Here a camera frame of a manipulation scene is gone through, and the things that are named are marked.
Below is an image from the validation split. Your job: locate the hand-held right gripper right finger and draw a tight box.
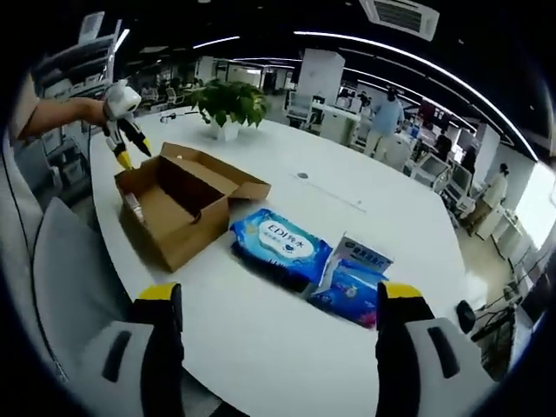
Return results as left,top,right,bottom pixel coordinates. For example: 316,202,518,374
374,280,499,417

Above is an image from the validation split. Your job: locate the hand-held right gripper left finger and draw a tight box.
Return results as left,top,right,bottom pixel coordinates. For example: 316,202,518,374
69,281,186,417

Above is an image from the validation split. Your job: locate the silver green foil pouch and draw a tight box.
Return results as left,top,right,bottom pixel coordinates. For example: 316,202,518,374
125,193,147,225

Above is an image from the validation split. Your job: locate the blue pink soft packet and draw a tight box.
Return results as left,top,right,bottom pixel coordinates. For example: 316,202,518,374
307,259,380,328

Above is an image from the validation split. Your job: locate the brown cardboard shoe box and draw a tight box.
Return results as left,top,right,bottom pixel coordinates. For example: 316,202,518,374
114,142,273,274

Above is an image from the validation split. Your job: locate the white blue soft packet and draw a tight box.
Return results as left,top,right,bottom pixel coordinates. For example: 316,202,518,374
319,231,395,290

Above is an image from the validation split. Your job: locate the blue wet wipes soft pack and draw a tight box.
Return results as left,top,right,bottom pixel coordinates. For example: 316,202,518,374
228,207,334,296

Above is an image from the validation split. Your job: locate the small black table gadget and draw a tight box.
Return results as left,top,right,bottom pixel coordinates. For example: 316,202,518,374
158,110,196,123

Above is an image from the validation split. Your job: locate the white metal shelving rack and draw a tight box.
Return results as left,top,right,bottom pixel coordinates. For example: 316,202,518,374
36,10,125,144

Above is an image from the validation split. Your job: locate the black computer mouse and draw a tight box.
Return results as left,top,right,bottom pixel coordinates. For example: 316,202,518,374
455,299,478,334

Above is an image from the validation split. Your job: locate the potted green plant white pot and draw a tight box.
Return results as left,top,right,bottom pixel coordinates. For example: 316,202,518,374
189,77,269,141

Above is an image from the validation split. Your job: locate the black tripod stand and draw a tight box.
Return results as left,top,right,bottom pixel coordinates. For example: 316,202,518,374
471,281,542,348

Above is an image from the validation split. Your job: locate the grey mesh office chair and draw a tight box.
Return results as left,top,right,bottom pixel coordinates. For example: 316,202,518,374
32,196,235,417

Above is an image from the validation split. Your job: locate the ceiling light strip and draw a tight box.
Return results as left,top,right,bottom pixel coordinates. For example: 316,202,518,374
293,28,539,158
192,35,242,50
232,56,301,64

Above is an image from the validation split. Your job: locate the person's cream jacket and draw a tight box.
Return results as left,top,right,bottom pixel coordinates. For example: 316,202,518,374
0,129,49,348

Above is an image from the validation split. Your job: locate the white office desk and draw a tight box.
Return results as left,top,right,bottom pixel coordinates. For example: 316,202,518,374
477,203,529,253
310,102,370,144

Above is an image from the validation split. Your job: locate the white square pillar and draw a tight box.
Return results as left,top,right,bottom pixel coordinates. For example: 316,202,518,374
299,47,347,95

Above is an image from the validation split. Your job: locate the ceiling air conditioner unit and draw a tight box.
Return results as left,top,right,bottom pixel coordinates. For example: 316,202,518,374
359,0,440,43

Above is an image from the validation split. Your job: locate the dark red wall screen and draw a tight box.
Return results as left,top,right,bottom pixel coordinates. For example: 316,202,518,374
419,97,453,127

